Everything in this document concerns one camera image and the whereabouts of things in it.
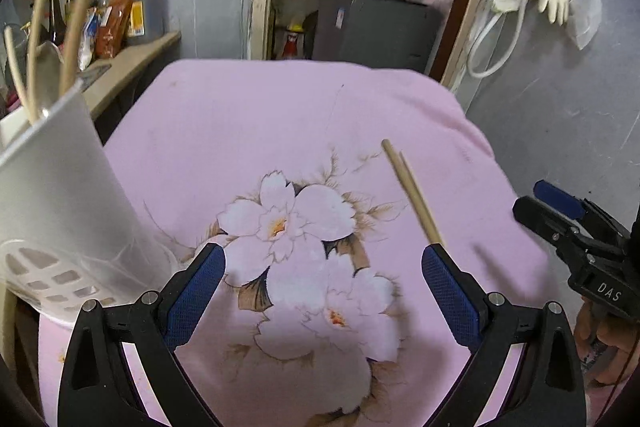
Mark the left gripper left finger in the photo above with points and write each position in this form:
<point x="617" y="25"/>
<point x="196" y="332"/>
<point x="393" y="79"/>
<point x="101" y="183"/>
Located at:
<point x="97" y="387"/>

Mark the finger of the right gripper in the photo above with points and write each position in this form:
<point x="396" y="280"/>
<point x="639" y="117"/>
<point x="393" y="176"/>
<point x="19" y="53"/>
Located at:
<point x="595" y="220"/>
<point x="552" y="227"/>

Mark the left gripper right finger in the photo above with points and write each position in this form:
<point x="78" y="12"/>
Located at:
<point x="546" y="388"/>

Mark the white utensil holder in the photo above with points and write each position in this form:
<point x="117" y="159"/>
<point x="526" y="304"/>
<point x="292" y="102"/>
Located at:
<point x="68" y="230"/>

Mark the brown bamboo chopstick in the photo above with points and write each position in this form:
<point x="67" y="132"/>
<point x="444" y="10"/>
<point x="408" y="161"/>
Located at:
<point x="412" y="189"/>

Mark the steel spoon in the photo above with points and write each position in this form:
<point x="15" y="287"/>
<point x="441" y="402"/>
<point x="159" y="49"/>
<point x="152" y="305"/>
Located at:
<point x="48" y="70"/>

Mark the right hand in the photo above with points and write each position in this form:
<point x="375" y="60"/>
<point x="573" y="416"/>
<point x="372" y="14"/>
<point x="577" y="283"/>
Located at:
<point x="618" y="340"/>

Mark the pink floral cloth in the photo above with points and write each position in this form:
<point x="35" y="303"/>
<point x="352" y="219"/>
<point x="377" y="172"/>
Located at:
<point x="323" y="317"/>

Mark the grey cabinet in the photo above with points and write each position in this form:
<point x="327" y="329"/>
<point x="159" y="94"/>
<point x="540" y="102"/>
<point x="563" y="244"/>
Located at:
<point x="394" y="34"/>

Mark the red white bottle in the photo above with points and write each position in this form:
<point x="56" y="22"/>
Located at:
<point x="292" y="48"/>

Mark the white blue packet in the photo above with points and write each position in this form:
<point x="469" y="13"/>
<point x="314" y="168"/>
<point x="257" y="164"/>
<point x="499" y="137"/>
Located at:
<point x="88" y="38"/>

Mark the orange snack bag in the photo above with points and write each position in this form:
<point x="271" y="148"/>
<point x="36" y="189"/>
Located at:
<point x="113" y="26"/>

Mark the dark soy sauce bottle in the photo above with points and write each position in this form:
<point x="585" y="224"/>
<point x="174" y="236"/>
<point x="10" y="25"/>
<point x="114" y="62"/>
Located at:
<point x="57" y="27"/>

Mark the large vinegar jug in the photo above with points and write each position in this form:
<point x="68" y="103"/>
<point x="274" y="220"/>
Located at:
<point x="146" y="22"/>

